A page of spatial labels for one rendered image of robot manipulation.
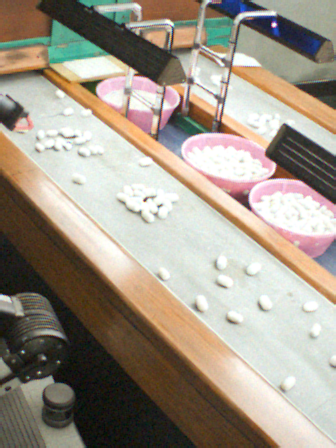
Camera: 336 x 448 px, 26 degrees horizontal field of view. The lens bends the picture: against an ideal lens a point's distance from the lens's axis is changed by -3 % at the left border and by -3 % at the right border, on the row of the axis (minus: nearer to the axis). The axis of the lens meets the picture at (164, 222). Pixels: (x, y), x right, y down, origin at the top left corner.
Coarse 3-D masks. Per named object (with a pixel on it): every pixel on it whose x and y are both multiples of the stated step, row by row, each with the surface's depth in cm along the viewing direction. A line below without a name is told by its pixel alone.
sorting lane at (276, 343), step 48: (48, 96) 230; (96, 144) 207; (96, 192) 186; (192, 192) 192; (144, 240) 172; (192, 240) 175; (240, 240) 178; (192, 288) 160; (240, 288) 162; (288, 288) 164; (240, 336) 149; (288, 336) 150
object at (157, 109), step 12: (132, 24) 184; (144, 24) 186; (156, 24) 188; (168, 24) 190; (168, 36) 194; (168, 48) 196; (132, 72) 213; (132, 96) 214; (156, 96) 205; (156, 108) 206; (156, 120) 208; (156, 132) 210
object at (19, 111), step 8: (8, 96) 185; (0, 104) 177; (8, 104) 179; (16, 104) 182; (0, 112) 178; (8, 112) 180; (16, 112) 181; (24, 112) 180; (0, 120) 183; (8, 120) 181; (16, 120) 180; (8, 128) 180
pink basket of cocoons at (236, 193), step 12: (192, 144) 213; (204, 144) 216; (216, 144) 218; (228, 144) 218; (240, 144) 217; (252, 144) 216; (252, 156) 216; (264, 156) 213; (264, 168) 212; (216, 180) 197; (228, 180) 196; (240, 180) 196; (252, 180) 197; (264, 180) 202; (240, 192) 200
